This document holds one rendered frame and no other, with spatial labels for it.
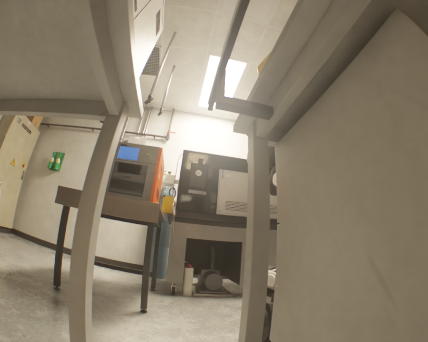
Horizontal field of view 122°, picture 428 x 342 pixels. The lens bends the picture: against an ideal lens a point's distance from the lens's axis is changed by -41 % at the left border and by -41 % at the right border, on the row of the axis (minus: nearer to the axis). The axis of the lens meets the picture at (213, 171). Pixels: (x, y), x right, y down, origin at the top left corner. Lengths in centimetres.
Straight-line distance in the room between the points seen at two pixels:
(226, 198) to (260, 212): 147
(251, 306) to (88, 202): 49
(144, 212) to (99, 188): 71
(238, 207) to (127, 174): 113
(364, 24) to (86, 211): 77
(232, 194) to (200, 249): 85
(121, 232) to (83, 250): 260
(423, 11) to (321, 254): 58
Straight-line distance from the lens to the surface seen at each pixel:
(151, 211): 122
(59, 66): 66
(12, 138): 377
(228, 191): 202
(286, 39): 46
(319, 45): 42
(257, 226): 53
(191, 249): 249
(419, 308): 32
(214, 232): 185
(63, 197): 143
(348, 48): 51
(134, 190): 136
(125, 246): 310
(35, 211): 391
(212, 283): 200
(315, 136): 49
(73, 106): 73
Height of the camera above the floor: 48
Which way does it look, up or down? 22 degrees up
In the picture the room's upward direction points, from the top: 4 degrees clockwise
